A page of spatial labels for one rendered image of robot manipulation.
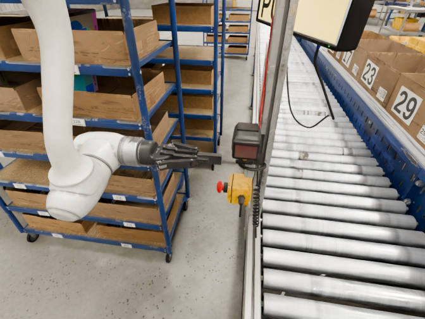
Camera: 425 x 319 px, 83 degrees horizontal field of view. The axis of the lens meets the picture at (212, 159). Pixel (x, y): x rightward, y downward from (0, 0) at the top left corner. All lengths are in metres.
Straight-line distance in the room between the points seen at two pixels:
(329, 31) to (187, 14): 1.32
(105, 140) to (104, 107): 0.28
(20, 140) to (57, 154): 0.77
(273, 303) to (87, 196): 0.52
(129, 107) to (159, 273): 1.00
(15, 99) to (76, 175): 0.65
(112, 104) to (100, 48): 0.19
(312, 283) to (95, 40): 0.95
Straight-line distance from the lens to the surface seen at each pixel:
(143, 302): 1.52
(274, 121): 0.61
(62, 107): 0.61
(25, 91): 1.24
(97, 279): 1.66
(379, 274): 0.83
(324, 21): 0.63
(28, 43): 1.09
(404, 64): 1.80
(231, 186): 0.72
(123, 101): 0.95
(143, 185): 1.17
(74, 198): 0.66
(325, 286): 0.74
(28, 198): 1.70
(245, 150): 0.52
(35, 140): 1.33
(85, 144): 0.77
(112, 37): 0.91
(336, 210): 0.92
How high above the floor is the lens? 1.36
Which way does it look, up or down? 36 degrees down
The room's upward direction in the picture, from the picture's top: straight up
